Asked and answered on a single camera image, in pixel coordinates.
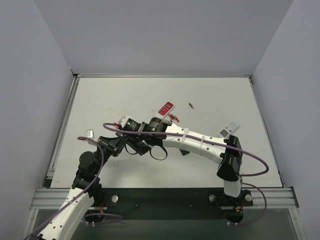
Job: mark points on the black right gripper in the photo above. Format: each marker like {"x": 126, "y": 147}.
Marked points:
{"x": 139, "y": 143}

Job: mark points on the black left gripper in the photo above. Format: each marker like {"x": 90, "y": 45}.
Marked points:
{"x": 108, "y": 145}

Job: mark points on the black battery cover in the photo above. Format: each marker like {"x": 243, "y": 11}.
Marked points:
{"x": 184, "y": 152}

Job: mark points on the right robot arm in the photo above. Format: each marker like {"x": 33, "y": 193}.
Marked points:
{"x": 215, "y": 149}

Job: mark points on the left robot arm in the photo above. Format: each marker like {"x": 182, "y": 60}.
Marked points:
{"x": 85, "y": 191}

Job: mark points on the red and white remote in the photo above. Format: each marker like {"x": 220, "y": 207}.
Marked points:
{"x": 166, "y": 109}

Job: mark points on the white remote control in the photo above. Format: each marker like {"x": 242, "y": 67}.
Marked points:
{"x": 228, "y": 130}

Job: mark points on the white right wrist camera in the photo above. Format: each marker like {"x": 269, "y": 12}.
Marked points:
{"x": 123, "y": 121}

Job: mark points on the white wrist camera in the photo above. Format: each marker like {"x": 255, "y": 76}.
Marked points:
{"x": 89, "y": 134}
{"x": 123, "y": 121}

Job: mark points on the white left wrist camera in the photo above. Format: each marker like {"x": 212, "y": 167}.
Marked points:
{"x": 89, "y": 134}

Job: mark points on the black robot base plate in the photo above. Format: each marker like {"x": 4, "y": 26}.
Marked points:
{"x": 116, "y": 204}

